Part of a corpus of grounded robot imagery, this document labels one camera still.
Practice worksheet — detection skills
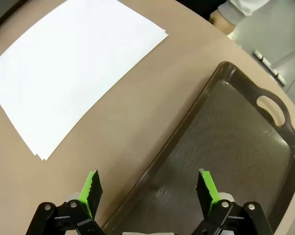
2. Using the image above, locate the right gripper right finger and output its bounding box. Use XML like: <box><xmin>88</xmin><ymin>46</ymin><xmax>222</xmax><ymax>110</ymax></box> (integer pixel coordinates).
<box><xmin>191</xmin><ymin>168</ymin><xmax>275</xmax><ymax>235</ymax></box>

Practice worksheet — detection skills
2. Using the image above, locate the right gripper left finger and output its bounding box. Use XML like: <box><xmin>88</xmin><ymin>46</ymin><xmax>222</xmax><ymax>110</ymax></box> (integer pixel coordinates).
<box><xmin>26</xmin><ymin>168</ymin><xmax>106</xmax><ymax>235</ymax></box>

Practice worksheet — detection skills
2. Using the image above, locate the white A4 paper sheet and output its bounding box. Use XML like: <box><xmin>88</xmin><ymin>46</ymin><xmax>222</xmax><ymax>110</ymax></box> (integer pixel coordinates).
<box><xmin>0</xmin><ymin>0</ymin><xmax>170</xmax><ymax>162</ymax></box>

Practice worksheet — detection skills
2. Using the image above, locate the person's left forearm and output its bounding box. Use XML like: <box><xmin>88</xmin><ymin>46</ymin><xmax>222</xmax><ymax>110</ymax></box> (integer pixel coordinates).
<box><xmin>217</xmin><ymin>0</ymin><xmax>272</xmax><ymax>25</ymax></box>

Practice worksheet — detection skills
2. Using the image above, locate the person's left hand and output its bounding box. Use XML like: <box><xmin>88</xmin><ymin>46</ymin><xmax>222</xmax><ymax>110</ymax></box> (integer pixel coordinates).
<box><xmin>210</xmin><ymin>10</ymin><xmax>236</xmax><ymax>34</ymax></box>

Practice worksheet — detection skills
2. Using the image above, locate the dark brown plastic tray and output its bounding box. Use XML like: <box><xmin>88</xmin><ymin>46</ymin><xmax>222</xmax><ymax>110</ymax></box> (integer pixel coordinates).
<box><xmin>102</xmin><ymin>61</ymin><xmax>295</xmax><ymax>235</ymax></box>

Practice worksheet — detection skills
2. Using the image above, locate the white floor power strip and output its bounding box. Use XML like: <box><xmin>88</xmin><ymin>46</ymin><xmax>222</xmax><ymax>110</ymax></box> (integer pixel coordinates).
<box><xmin>252</xmin><ymin>48</ymin><xmax>287</xmax><ymax>86</ymax></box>

